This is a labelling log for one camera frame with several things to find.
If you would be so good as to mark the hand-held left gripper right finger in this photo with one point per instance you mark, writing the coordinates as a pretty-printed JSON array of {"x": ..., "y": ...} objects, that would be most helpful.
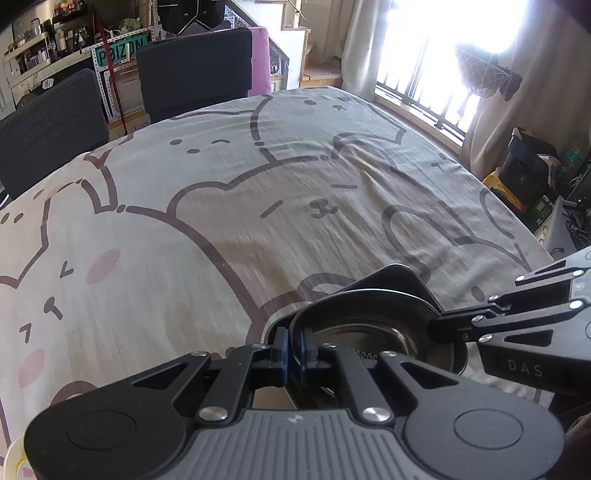
[{"x": 305, "y": 357}]

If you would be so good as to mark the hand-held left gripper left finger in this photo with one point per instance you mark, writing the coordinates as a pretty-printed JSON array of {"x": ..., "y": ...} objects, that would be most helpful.
[{"x": 284, "y": 357}]

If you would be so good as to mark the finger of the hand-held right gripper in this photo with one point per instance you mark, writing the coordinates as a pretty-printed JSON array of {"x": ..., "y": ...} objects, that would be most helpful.
[
  {"x": 568, "y": 274},
  {"x": 517, "y": 350}
]

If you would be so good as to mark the rectangular steel container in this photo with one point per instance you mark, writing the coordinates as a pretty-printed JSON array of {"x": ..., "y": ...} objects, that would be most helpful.
[{"x": 392, "y": 277}]

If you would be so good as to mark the white floral bowl yellow rim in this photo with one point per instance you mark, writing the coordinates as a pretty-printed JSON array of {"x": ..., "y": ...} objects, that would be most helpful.
[{"x": 16, "y": 461}]

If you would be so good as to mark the green box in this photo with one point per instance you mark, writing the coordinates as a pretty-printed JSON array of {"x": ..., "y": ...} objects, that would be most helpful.
[{"x": 541, "y": 212}]

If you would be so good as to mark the black bag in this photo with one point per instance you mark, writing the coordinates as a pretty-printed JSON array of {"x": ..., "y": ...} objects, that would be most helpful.
[{"x": 526, "y": 170}]

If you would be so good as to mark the beige curtain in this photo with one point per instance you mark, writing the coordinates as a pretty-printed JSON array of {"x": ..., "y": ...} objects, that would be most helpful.
[
  {"x": 540, "y": 115},
  {"x": 364, "y": 41}
]

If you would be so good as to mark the hanging net basket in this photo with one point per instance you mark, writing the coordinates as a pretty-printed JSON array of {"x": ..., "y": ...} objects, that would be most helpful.
[{"x": 485, "y": 74}]

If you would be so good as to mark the black window railing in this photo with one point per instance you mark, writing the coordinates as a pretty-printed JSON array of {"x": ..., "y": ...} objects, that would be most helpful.
[{"x": 425, "y": 92}]

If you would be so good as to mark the dark blue chair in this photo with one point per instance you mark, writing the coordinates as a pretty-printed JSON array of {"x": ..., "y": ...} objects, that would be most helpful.
[
  {"x": 46, "y": 134},
  {"x": 194, "y": 74}
]

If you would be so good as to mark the pink chair cover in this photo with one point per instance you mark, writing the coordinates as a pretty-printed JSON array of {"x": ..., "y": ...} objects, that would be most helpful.
[{"x": 261, "y": 60}]

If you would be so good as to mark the red pole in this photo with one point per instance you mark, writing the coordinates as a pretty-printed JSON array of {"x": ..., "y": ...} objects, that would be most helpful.
[{"x": 115, "y": 83}]

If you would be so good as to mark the teal sign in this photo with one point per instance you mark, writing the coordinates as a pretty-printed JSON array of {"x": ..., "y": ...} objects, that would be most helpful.
[{"x": 120, "y": 53}]

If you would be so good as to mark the black vest with white trim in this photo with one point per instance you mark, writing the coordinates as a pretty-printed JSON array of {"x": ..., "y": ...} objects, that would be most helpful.
[{"x": 189, "y": 16}]

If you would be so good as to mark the white cosmetics rack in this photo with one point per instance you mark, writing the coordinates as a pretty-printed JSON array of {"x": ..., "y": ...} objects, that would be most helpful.
[{"x": 27, "y": 53}]

